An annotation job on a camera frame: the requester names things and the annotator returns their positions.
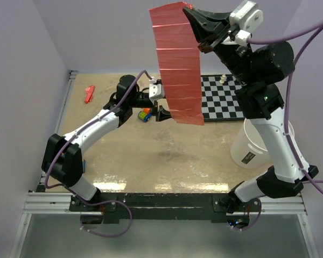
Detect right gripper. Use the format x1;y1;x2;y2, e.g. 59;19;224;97
185;4;258;85

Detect red trash bag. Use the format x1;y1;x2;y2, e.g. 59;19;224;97
149;2;204;126

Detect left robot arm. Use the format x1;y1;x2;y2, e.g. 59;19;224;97
41;75;171;211

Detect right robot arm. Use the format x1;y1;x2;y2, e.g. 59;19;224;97
182;1;318;213

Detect white trash bin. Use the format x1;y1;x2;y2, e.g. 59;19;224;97
230;116;296;173

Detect colourful toy block car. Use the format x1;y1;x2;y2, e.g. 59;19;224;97
137;108;152;123

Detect white chess piece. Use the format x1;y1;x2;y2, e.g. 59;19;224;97
220;74;227;83

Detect black white chessboard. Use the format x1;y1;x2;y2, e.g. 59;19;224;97
201;74;245;123

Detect small folded red bag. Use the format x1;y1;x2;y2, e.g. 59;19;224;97
84;85;95;104

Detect yellow blue toy blocks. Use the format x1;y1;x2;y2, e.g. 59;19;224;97
82;160;86;173

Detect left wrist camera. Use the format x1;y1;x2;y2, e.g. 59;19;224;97
149;77;165;102

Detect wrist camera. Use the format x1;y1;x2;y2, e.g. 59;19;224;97
149;77;165;102
228;1;264;46

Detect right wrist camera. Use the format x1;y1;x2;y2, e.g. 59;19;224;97
228;1;264;46

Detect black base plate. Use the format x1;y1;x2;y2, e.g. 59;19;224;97
69;192;262;225

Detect aluminium left side rail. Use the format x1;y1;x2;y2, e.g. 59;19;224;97
40;70;79;185

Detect aluminium rail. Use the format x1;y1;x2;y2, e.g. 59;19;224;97
40;70;79;185
23;192;307;215

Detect aluminium front rail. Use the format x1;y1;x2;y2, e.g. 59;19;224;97
23;192;307;215

